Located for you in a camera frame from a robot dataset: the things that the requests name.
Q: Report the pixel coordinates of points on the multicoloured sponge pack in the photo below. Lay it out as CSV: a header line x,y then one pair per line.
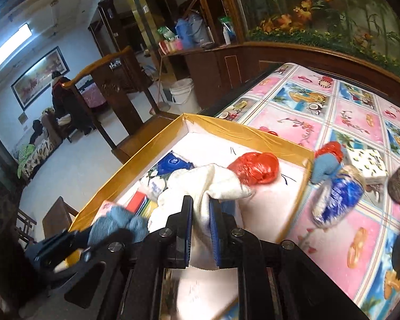
x,y
138,203

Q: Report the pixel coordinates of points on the blue and white plastic bag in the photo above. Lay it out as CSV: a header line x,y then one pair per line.
x,y
340,193

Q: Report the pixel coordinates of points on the blue tissue pack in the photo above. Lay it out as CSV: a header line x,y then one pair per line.
x,y
173,165

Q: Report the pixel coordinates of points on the framed wall painting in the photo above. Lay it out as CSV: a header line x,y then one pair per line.
x,y
40,76

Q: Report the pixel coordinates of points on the yellow cardboard box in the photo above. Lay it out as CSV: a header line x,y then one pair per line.
x,y
253,133

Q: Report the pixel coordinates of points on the green and white packet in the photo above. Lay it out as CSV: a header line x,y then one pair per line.
x,y
228,21

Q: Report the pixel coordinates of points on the white plastic bucket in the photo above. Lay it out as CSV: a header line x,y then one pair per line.
x,y
185,96

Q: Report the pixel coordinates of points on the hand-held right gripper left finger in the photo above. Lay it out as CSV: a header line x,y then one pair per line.
x,y
186,233

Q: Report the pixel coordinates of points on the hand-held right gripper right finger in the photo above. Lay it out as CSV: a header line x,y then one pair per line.
x,y
216,236

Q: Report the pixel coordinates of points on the white sock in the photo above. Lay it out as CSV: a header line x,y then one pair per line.
x,y
200,180

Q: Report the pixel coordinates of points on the blue knitted cloth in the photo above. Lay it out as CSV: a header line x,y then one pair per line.
x,y
116,223

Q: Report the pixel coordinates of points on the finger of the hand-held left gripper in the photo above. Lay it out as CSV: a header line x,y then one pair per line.
x,y
60,245

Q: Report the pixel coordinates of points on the small red plastic bag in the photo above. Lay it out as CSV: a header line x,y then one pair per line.
x,y
331,148

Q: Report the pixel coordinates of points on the wooden chair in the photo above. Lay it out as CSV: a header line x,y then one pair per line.
x,y
116,86

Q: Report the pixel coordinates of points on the grey thermos flask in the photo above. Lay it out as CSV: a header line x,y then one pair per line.
x,y
198,28

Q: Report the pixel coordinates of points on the wooden sideboard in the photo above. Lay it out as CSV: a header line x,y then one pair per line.
x,y
240,63

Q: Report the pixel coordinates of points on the blue thermos flask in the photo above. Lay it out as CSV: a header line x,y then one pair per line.
x,y
183,33

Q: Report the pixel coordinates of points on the pink box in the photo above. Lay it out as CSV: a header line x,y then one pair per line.
x,y
170,45

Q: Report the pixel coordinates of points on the artificial plant display case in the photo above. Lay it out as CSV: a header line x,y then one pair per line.
x,y
320,6

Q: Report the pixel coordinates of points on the printed floral tablecloth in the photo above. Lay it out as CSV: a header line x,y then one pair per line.
x,y
336,120

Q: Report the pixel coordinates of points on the pink rose tissue pack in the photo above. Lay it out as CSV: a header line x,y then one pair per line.
x,y
106,207

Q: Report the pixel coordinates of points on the large red plastic bag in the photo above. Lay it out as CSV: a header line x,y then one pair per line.
x,y
253,168

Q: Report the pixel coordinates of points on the pink covered table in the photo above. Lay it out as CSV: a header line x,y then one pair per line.
x,y
93,98

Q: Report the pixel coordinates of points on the lemon print tissue pack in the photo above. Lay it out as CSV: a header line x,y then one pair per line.
x,y
366,163

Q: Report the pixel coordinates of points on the wooden stool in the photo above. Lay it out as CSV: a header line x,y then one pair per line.
x,y
56,216

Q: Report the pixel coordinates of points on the ceiling light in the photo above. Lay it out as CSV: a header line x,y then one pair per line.
x,y
10,45

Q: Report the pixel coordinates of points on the patterned sofa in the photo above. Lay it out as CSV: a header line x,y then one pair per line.
x,y
40,153

